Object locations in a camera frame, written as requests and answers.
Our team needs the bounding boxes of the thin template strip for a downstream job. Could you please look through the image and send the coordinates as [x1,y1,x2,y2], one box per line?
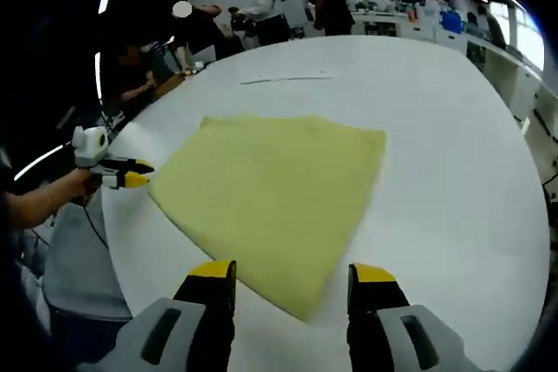
[239,75,335,86]

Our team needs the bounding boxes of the yellow garment with dark sleeves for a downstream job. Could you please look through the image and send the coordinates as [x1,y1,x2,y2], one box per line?
[147,114,387,324]

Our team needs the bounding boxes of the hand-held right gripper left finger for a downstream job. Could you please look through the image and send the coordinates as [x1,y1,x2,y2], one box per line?
[78,260,238,372]

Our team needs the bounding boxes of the white counter cabinets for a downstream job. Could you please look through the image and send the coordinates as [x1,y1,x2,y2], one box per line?
[352,10,558,130]

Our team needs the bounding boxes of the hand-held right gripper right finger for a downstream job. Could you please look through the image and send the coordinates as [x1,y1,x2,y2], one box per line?
[347,262,485,372]

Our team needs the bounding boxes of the black cable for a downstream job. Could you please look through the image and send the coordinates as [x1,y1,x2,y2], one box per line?
[81,196,110,247]

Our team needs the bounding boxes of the grey mesh chair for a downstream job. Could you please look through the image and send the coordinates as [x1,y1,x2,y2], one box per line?
[41,204,133,321]

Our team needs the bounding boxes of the person's left hand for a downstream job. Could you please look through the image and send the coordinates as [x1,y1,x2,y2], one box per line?
[64,169,104,206]

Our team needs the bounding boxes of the blue storage bin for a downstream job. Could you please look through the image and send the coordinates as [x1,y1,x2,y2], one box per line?
[439,10,464,37]

